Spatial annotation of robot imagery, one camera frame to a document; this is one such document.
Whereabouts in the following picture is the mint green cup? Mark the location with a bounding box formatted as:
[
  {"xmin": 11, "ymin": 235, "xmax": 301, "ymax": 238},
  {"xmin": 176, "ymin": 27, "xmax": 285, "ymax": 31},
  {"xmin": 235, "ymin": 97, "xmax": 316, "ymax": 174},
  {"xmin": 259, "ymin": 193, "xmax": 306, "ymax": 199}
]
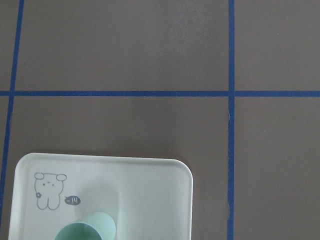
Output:
[{"xmin": 54, "ymin": 212, "xmax": 117, "ymax": 240}]

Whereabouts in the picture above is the cream rabbit serving tray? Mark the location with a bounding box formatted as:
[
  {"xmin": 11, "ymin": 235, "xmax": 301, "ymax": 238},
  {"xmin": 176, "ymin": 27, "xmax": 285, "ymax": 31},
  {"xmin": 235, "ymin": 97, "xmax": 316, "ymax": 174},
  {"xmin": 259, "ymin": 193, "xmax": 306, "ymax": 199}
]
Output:
[{"xmin": 8, "ymin": 153, "xmax": 193, "ymax": 240}]

